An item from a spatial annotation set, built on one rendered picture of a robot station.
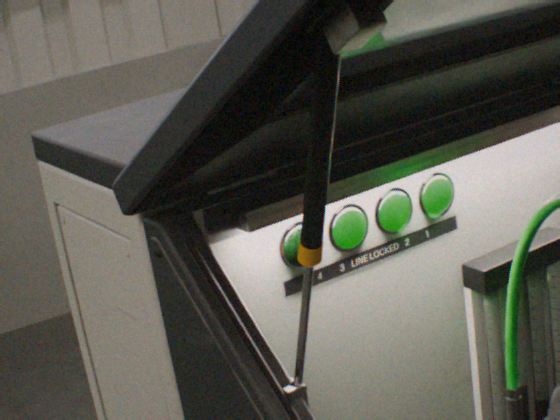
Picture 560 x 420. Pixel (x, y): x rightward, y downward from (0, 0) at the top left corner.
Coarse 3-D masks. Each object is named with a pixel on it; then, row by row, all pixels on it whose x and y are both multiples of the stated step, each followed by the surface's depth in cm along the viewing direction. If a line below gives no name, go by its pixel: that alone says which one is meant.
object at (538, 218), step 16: (544, 208) 112; (528, 224) 115; (528, 240) 116; (512, 272) 120; (512, 288) 121; (512, 304) 122; (512, 320) 123; (512, 336) 123; (512, 352) 124; (512, 368) 125; (512, 384) 126
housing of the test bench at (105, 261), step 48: (48, 144) 128; (96, 144) 121; (48, 192) 133; (96, 192) 119; (96, 240) 124; (144, 240) 112; (96, 288) 128; (144, 288) 115; (96, 336) 134; (144, 336) 120; (96, 384) 139; (144, 384) 124
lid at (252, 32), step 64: (256, 0) 77; (320, 0) 74; (384, 0) 76; (448, 0) 89; (512, 0) 98; (256, 64) 80; (384, 64) 101; (448, 64) 105; (512, 64) 117; (192, 128) 91; (256, 128) 97; (384, 128) 121; (128, 192) 106; (192, 192) 111
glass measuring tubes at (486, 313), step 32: (480, 256) 130; (512, 256) 129; (544, 256) 131; (480, 288) 127; (544, 288) 136; (480, 320) 131; (544, 320) 135; (480, 352) 132; (544, 352) 135; (480, 384) 133; (544, 384) 136; (480, 416) 135; (544, 416) 138
